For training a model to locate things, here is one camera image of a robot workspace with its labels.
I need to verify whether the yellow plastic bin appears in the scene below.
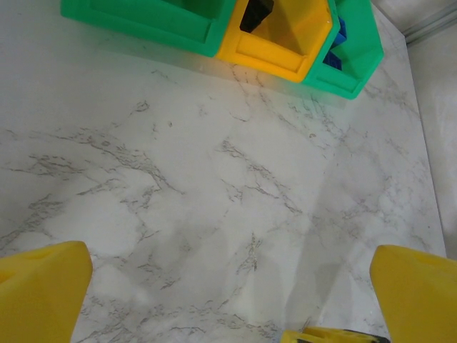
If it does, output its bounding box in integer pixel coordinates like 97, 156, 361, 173
216, 0, 340, 84

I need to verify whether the left gripper yellow-padded right finger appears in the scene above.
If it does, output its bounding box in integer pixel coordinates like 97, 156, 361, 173
369, 244, 457, 343

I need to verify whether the green plastic bin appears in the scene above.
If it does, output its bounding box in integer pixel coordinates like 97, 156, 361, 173
301, 0, 385, 100
60, 0, 237, 59

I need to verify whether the aluminium frame post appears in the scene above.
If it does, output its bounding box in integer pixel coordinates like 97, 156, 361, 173
403, 12, 457, 46

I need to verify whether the left gripper yellow-padded left finger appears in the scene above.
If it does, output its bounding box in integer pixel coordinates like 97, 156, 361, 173
0, 240, 93, 343

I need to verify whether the black lego brick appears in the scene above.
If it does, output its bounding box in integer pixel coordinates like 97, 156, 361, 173
239, 0, 275, 34

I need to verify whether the blue lego brick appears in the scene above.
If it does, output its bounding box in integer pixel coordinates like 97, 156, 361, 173
335, 16, 348, 46
323, 49, 343, 72

